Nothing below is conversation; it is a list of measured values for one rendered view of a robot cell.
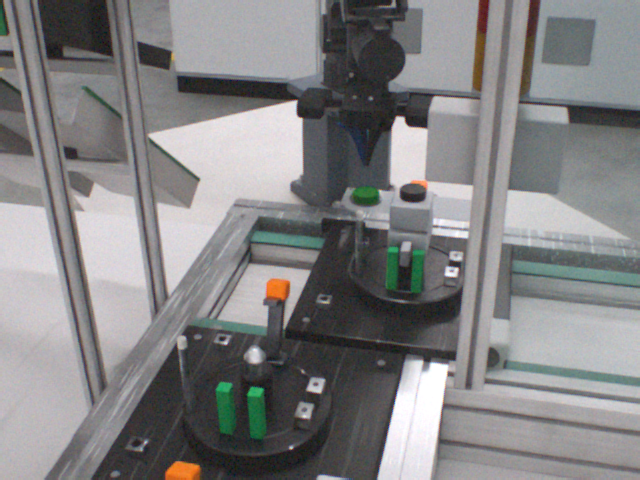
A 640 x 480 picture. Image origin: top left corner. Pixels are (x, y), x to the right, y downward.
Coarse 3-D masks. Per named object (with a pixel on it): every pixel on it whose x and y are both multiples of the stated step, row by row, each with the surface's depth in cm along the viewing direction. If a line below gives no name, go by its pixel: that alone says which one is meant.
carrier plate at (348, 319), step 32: (320, 256) 99; (352, 256) 99; (320, 288) 93; (288, 320) 88; (320, 320) 88; (352, 320) 88; (384, 320) 88; (416, 320) 88; (448, 320) 87; (416, 352) 84; (448, 352) 83
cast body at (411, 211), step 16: (400, 192) 88; (416, 192) 87; (432, 192) 89; (400, 208) 86; (416, 208) 86; (432, 208) 89; (400, 224) 87; (416, 224) 87; (432, 224) 92; (400, 240) 88; (416, 240) 87; (400, 256) 86
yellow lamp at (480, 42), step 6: (480, 36) 65; (480, 42) 65; (480, 48) 65; (474, 54) 67; (480, 54) 65; (474, 60) 67; (480, 60) 66; (474, 66) 67; (480, 66) 66; (474, 72) 67; (480, 72) 66; (474, 78) 67; (480, 78) 66; (474, 84) 67; (480, 84) 66; (480, 90) 67
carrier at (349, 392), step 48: (192, 336) 85; (240, 336) 85; (192, 384) 76; (240, 384) 76; (288, 384) 76; (336, 384) 78; (384, 384) 78; (144, 432) 73; (192, 432) 70; (240, 432) 70; (288, 432) 70; (336, 432) 73; (384, 432) 73
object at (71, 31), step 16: (48, 0) 74; (64, 0) 76; (80, 0) 78; (96, 0) 80; (48, 16) 74; (64, 16) 76; (80, 16) 78; (96, 16) 81; (48, 32) 75; (64, 32) 77; (80, 32) 79; (96, 32) 81; (64, 48) 81; (80, 48) 79; (96, 48) 82; (112, 48) 84; (144, 48) 89; (160, 48) 92; (144, 64) 90; (160, 64) 93
